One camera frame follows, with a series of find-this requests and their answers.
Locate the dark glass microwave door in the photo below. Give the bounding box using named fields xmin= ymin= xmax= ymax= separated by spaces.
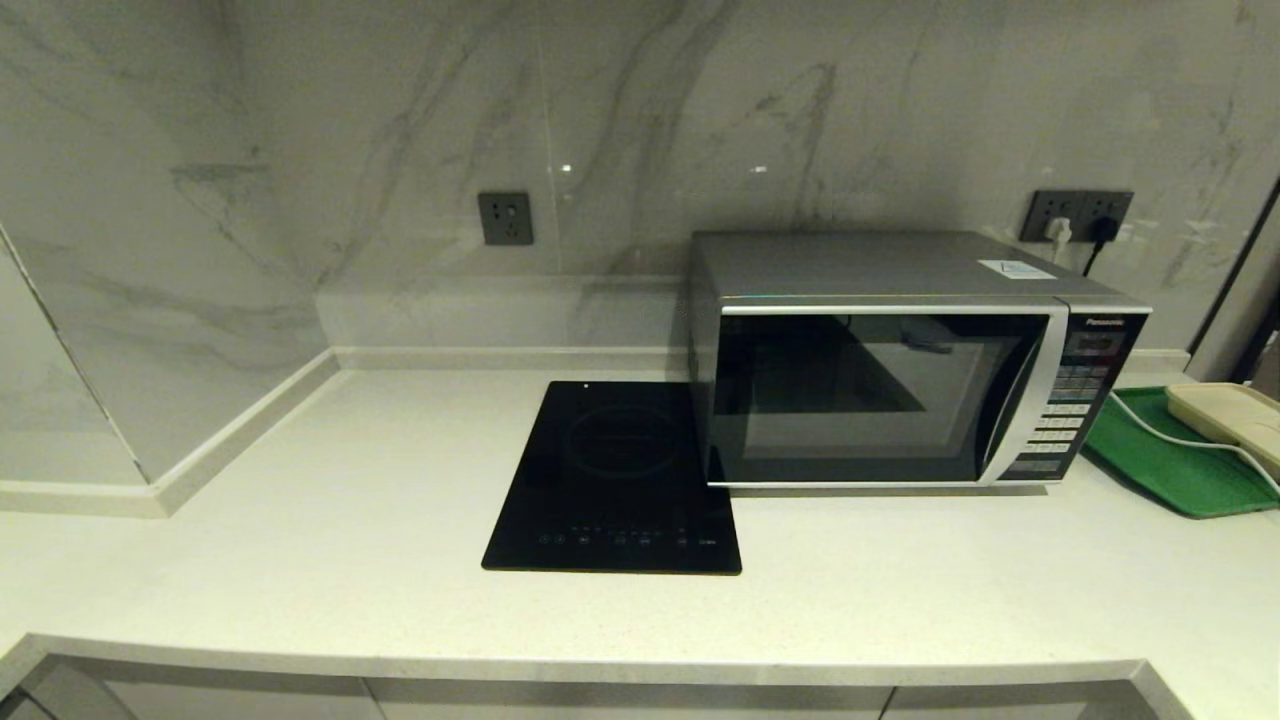
xmin=708 ymin=301 xmax=1071 ymax=488

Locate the silver Panasonic microwave oven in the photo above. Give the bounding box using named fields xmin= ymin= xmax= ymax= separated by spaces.
xmin=688 ymin=231 xmax=1153 ymax=491

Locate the black induction cooktop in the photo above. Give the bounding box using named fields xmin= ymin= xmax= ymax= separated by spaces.
xmin=481 ymin=380 xmax=743 ymax=576

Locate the green plastic tray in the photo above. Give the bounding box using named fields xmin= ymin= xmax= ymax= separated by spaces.
xmin=1082 ymin=386 xmax=1280 ymax=519

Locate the beige plastic box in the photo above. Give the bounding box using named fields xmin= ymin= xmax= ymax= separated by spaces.
xmin=1165 ymin=382 xmax=1280 ymax=479

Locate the grey angled cabinet panel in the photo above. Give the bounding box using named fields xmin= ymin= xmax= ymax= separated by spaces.
xmin=20 ymin=660 xmax=136 ymax=720

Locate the grey single wall socket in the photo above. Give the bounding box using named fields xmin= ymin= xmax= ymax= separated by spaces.
xmin=477 ymin=191 xmax=534 ymax=247

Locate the grey double wall socket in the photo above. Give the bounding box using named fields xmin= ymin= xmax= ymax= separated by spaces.
xmin=1021 ymin=190 xmax=1135 ymax=244

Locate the white power cable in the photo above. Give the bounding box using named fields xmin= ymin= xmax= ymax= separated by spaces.
xmin=1108 ymin=390 xmax=1280 ymax=498

